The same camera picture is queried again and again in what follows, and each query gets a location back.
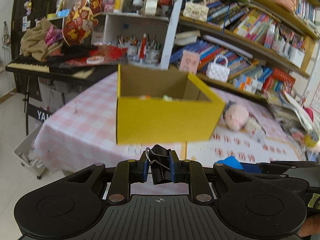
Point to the white quilted pearl handbag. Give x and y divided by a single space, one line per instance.
218 70

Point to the white sponge block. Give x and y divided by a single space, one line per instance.
252 125

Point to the cream quilted handbag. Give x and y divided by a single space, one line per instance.
196 11

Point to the beige crumpled cloth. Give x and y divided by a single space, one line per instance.
33 41

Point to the white medicine bottle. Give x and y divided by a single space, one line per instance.
118 6

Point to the pink cartoon desk mat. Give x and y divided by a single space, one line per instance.
224 142

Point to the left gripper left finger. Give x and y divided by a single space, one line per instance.
142 168

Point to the black electronic keyboard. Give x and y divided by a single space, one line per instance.
84 75

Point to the white tape roll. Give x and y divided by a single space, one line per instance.
150 7

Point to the orange blue medicine box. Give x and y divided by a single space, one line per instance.
251 82
244 86

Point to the yellow cardboard box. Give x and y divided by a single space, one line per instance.
166 106

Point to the white cubby shelf unit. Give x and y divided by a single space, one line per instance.
140 40

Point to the blue packet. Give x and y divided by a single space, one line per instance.
231 161

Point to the right hand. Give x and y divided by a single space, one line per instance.
310 227

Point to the white waste bin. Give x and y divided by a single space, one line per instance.
28 155

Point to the stack of papers and books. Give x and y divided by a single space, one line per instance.
286 110

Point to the pink pen holder cup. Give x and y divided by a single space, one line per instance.
189 62

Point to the red dictionary books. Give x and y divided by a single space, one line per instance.
276 79

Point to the black binder clip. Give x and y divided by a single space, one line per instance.
161 162

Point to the pink checkered tablecloth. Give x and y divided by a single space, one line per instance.
83 132

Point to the red gold fortune god decoration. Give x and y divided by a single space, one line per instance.
81 21

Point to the orange blue medicine box upper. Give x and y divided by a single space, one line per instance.
251 82

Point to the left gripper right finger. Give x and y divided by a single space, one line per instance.
175 167

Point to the pink plush pig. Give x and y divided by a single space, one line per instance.
235 116

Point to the orange blue medicine box lower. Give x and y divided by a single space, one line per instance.
244 86

